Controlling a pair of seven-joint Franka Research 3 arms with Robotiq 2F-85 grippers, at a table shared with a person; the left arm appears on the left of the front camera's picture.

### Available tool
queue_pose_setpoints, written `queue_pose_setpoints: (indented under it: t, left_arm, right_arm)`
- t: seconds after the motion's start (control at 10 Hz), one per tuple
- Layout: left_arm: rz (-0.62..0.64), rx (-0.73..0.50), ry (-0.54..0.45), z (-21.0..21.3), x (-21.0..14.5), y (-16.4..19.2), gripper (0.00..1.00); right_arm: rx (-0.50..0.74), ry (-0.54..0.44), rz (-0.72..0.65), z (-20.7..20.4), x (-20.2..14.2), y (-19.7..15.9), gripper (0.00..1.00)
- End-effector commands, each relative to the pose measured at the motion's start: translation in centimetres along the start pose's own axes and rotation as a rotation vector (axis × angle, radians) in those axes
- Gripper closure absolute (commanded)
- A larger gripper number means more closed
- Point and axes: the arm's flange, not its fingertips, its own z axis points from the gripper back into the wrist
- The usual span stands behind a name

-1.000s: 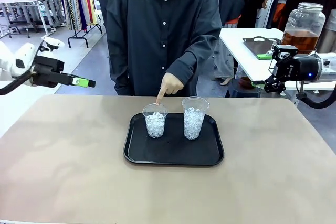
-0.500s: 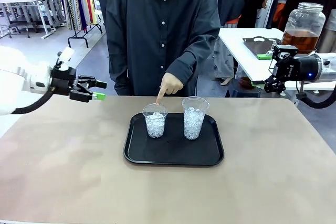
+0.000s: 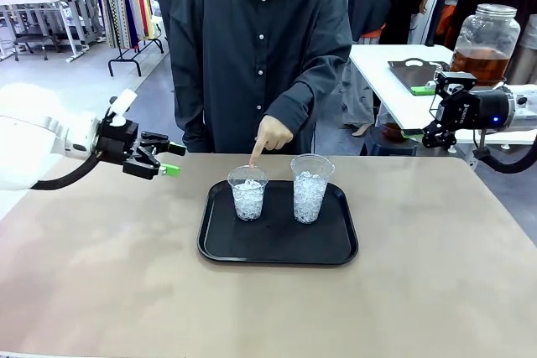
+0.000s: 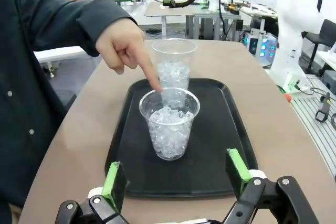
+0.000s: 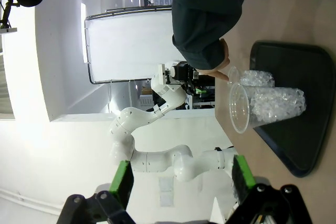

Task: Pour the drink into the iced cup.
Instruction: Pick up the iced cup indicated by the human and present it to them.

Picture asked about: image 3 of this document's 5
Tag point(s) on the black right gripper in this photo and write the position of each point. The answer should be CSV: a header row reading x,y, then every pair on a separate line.
x,y
478,108

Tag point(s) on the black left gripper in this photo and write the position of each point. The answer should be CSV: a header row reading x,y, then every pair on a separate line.
x,y
117,142

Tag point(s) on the short clear plastic iced cup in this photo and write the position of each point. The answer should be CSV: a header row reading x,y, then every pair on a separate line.
x,y
248,203

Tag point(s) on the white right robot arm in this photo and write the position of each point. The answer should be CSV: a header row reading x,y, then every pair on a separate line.
x,y
524,104

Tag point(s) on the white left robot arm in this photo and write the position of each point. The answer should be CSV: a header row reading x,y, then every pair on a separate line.
x,y
33,140

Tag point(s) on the person's left forearm dark sleeve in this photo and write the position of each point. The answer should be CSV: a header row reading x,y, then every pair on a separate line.
x,y
312,89

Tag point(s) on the tall clear plastic iced cup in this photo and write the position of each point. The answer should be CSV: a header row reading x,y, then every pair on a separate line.
x,y
309,203

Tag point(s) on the person's left hand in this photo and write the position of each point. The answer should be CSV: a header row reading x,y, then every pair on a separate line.
x,y
274,133

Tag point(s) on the brown serving tray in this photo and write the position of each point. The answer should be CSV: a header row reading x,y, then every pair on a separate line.
x,y
409,77

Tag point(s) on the white side table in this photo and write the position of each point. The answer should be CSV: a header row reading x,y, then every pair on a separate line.
x,y
390,98

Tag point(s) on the brown bowl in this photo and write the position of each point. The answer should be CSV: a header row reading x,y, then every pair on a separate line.
x,y
391,131

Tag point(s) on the dark blue stool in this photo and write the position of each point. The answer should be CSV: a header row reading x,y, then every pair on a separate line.
x,y
392,147

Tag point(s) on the glass tea dispenser jar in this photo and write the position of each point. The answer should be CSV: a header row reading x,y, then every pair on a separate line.
x,y
482,45

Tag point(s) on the black fabric rack stand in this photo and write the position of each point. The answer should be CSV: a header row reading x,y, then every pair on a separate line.
x,y
126,62

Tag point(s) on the person's dark button shirt torso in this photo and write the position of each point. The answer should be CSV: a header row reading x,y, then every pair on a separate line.
x,y
251,60

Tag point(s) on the black plastic serving tray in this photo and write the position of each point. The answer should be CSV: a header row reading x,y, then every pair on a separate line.
x,y
277,245

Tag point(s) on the colourful hanging fabric samples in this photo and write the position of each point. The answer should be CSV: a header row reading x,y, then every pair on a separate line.
x,y
123,1

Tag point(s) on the white background workbench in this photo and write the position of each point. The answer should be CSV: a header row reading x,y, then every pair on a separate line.
x,y
38,10

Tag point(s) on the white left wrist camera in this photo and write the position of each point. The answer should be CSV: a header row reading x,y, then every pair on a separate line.
x,y
122,104

